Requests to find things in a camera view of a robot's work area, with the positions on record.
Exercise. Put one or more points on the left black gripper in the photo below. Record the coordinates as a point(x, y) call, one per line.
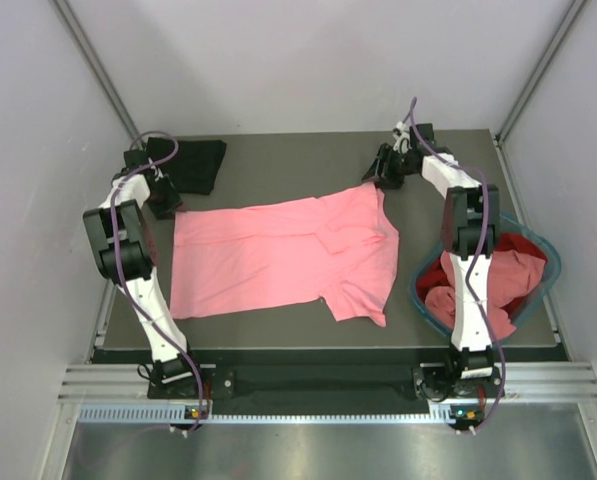
point(173, 201)

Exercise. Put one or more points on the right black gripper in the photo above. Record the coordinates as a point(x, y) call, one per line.
point(386, 180)

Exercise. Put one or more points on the pink t shirt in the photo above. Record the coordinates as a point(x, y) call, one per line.
point(340, 248)

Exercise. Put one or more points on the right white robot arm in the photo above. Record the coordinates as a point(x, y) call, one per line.
point(470, 232)

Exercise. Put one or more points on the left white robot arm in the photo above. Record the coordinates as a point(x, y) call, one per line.
point(125, 254)

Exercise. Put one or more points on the folded black t shirt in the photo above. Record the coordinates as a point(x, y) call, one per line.
point(194, 168)

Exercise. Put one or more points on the red shirt in basket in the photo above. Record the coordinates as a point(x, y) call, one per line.
point(518, 245)

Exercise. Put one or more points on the teal laundry basket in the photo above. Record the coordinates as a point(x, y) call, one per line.
point(532, 301)

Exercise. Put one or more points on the pink shirt in basket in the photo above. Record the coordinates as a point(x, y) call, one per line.
point(441, 303)

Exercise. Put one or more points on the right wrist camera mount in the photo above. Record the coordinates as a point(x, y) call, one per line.
point(401, 136)

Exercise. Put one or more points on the left aluminium corner post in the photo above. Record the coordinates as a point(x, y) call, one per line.
point(75, 29)

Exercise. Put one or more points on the aluminium corner post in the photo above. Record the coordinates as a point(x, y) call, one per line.
point(566, 24)
point(75, 29)

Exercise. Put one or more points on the slotted grey cable duct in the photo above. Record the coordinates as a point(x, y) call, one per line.
point(186, 415)

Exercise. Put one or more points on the right aluminium corner post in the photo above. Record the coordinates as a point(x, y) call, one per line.
point(566, 24)

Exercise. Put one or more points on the aluminium frame rail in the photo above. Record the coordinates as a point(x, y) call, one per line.
point(543, 382)

